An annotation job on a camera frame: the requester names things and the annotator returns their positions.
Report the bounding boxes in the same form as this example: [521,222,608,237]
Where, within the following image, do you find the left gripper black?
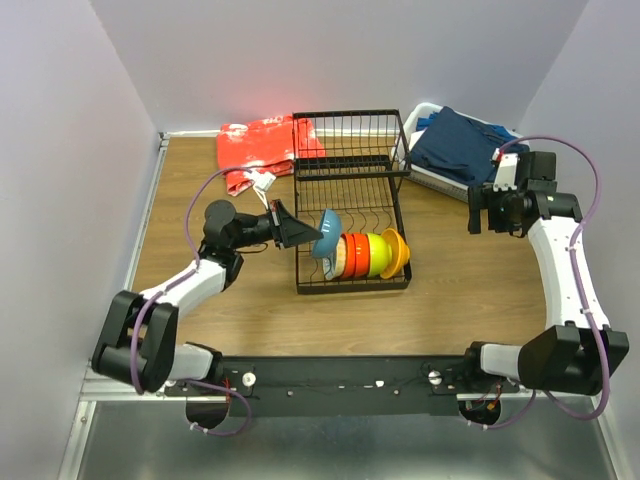
[230,199,324,250]

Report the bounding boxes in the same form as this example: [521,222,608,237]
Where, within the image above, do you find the plain teal blue bowl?
[311,209,343,258]

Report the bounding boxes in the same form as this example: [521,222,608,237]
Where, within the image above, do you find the blue patterned ceramic bowl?
[323,238,346,280]

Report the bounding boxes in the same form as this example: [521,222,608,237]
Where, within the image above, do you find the black wire dish rack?
[292,108,414,296]

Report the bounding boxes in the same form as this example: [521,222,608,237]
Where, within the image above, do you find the red orange bowl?
[341,233,357,280]
[352,233,370,278]

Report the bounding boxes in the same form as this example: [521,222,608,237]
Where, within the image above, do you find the green bowl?
[366,233,392,277]

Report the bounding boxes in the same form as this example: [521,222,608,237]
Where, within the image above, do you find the yellow orange bowl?
[380,228,411,279]

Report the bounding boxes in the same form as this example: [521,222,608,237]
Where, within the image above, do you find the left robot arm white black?
[91,200,323,395]

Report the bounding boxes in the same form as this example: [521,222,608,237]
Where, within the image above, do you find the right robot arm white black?
[459,151,629,396]

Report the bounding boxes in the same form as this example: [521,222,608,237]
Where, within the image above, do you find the dark blue folded jeans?
[410,106,515,186]

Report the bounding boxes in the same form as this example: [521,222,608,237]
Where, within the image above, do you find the red white folded cloth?
[216,115,326,177]

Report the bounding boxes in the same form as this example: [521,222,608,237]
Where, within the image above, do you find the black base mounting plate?
[164,355,531,419]

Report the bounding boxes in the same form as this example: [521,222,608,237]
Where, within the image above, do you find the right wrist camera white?
[492,149,519,192]

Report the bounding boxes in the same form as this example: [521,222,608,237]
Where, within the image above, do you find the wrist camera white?
[492,149,519,192]
[245,170,277,196]

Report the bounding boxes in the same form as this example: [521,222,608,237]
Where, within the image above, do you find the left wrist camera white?
[245,170,277,196]

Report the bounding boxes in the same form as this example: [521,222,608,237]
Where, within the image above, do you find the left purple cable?
[130,168,261,437]

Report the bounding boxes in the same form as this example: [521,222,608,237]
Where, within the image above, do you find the aluminium table edge rail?
[58,132,170,479]

